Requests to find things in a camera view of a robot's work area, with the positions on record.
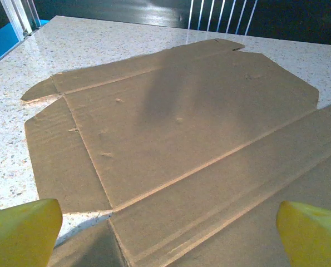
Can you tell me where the blue panel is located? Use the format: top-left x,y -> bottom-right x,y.
0,19 -> 51,69

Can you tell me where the brown cardboard box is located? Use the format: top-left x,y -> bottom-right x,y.
20,38 -> 331,267

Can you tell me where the aluminium frame post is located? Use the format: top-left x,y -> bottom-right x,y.
0,0 -> 42,41

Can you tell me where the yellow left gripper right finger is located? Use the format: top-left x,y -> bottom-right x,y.
276,200 -> 331,267

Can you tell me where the white wire rack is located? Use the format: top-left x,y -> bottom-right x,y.
187,0 -> 259,36

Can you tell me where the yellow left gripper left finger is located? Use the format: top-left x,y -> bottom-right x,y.
0,198 -> 63,267

